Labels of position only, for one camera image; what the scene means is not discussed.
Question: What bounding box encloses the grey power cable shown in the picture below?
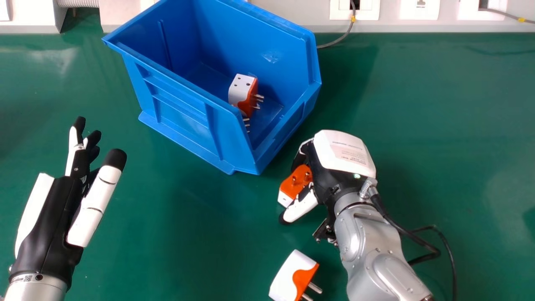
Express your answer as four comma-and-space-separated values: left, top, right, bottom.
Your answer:
478, 7, 535, 24
316, 0, 357, 49

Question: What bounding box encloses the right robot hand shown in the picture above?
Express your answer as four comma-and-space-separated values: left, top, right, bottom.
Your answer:
278, 130, 378, 226

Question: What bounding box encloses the white wall socket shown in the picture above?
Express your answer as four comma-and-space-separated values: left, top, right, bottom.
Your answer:
457, 0, 508, 21
399, 0, 441, 20
329, 0, 381, 20

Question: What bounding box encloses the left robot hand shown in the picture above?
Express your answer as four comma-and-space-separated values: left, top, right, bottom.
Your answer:
9, 116, 127, 290

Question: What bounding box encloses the white-and-orange plug adapter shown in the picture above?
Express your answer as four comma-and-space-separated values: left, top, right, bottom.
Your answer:
268, 250, 323, 301
228, 74, 265, 117
278, 164, 314, 208

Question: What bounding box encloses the white corrugated hose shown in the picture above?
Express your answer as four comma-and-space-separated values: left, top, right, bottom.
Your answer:
56, 0, 101, 9

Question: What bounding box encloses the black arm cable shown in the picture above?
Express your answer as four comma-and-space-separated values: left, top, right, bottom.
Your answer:
370, 194, 458, 301

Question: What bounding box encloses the blue plastic bin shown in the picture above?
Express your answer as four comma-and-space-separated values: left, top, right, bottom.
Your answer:
102, 0, 322, 175

